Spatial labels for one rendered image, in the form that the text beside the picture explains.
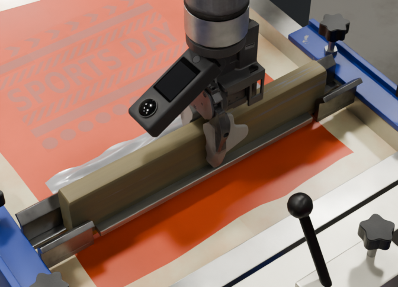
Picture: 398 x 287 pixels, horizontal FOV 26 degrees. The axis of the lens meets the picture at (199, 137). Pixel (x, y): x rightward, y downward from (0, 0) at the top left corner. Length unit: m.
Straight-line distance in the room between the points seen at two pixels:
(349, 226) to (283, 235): 0.09
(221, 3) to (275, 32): 0.43
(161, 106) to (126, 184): 0.12
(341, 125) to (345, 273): 0.36
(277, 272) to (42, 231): 0.31
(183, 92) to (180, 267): 0.23
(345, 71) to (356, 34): 1.64
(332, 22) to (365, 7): 1.77
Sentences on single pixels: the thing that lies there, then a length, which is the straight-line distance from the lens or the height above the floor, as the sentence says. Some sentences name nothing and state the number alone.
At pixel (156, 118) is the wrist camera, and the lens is 1.00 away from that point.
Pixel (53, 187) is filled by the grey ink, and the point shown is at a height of 0.96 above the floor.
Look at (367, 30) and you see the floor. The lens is 2.95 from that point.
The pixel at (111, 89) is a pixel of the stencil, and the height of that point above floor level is 0.96.
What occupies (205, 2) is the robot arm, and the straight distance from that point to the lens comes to 0.95.
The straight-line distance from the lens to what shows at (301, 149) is 1.23.
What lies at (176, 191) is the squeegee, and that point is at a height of 0.99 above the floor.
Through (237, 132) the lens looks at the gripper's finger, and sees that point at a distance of 1.11.
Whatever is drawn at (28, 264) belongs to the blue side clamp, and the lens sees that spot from 1.06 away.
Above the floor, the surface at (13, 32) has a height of 0.96.
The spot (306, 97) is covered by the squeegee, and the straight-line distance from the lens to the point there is 1.20.
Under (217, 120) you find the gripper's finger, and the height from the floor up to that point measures 1.11.
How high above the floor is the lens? 1.86
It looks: 47 degrees down
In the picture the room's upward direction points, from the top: straight up
